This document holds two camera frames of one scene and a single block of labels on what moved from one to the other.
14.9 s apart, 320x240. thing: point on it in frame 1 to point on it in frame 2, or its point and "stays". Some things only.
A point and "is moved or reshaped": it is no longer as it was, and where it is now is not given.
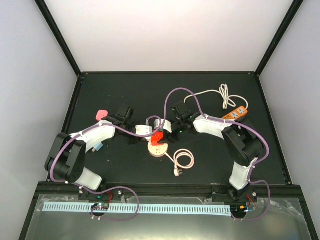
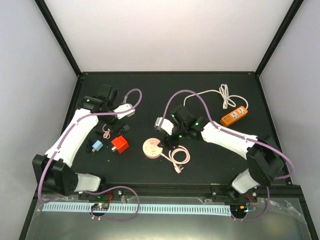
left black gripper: [136, 140] to [123, 129]
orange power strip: [237, 113] stays
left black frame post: [54, 26] stays
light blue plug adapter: [97, 147] stays
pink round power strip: [160, 151] is moved or reshaped
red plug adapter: [157, 137] to [120, 143]
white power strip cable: [227, 99] stays
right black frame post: [295, 7] stays
